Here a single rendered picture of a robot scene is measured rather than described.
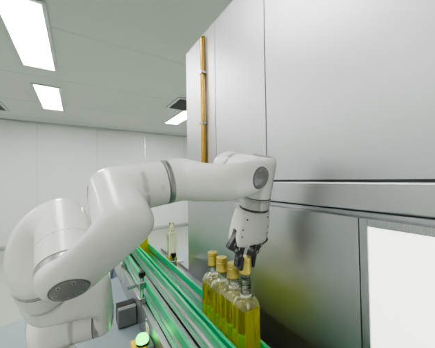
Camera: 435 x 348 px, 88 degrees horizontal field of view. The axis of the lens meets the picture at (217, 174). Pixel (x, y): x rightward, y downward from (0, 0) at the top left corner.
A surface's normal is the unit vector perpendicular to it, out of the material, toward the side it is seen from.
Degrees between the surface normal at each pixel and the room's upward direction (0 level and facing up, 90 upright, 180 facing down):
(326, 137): 90
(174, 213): 90
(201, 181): 99
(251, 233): 107
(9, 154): 90
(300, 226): 90
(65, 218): 37
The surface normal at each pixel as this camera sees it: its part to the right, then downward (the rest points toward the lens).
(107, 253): 0.46, 0.50
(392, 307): -0.85, 0.00
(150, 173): 0.38, -0.50
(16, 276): 0.23, 0.00
